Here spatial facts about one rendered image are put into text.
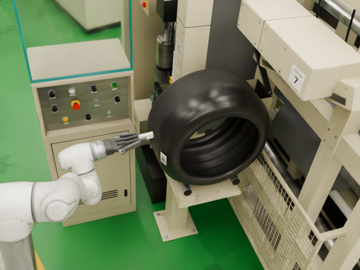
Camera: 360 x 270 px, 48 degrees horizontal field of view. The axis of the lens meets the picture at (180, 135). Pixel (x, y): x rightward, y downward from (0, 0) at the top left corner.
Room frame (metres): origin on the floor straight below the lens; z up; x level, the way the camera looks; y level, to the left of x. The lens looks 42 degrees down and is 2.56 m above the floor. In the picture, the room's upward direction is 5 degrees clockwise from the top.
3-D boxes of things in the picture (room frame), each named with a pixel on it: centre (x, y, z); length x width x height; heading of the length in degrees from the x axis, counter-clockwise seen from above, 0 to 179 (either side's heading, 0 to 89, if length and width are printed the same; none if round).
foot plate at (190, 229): (1.83, -0.02, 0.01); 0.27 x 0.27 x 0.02; 22
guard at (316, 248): (1.51, -0.52, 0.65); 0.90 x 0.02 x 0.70; 22
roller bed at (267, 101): (1.94, -0.40, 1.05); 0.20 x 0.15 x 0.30; 22
